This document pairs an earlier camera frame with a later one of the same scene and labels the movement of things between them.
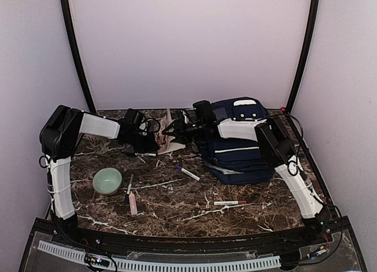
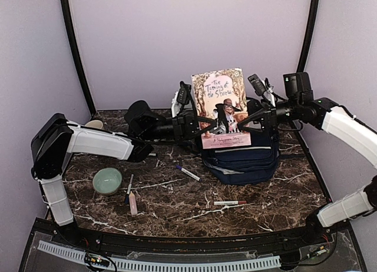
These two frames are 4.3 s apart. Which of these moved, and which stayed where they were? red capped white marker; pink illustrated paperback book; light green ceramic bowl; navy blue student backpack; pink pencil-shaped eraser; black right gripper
Moved: pink illustrated paperback book; black right gripper
Stayed: navy blue student backpack; light green ceramic bowl; red capped white marker; pink pencil-shaped eraser
